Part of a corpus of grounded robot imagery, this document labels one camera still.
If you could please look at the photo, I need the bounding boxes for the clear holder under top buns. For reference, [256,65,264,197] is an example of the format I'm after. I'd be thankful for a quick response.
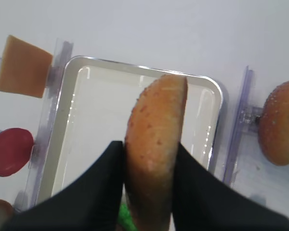
[239,105,263,134]

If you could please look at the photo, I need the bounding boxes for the sesame bun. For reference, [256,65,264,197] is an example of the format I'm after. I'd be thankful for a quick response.
[124,75,188,231]
[258,81,289,166]

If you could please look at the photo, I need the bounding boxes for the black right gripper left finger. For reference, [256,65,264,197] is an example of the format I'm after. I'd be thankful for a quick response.
[1,141,123,231]

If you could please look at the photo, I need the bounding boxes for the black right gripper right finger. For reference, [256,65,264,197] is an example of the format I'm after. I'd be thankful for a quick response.
[172,145,289,231]

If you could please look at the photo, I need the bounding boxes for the left long clear rail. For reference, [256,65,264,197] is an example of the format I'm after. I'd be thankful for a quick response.
[14,38,73,213]

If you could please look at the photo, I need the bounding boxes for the white rectangular metal tray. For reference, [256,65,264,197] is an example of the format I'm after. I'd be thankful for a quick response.
[37,56,223,202]

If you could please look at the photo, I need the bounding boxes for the upright cheese slice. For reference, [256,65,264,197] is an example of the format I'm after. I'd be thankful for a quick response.
[0,35,53,98]

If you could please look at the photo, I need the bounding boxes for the upright red tomato slice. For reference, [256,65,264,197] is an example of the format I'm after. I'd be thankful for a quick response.
[0,128,34,177]

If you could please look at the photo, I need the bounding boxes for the green lettuce leaf on burger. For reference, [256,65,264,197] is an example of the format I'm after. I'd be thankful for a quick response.
[117,204,138,231]

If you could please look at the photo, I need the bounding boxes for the right long clear rail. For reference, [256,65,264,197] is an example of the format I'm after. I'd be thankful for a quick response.
[223,66,253,186]

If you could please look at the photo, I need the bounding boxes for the long clear rail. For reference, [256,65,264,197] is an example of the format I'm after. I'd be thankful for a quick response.
[223,66,253,186]
[14,38,73,213]

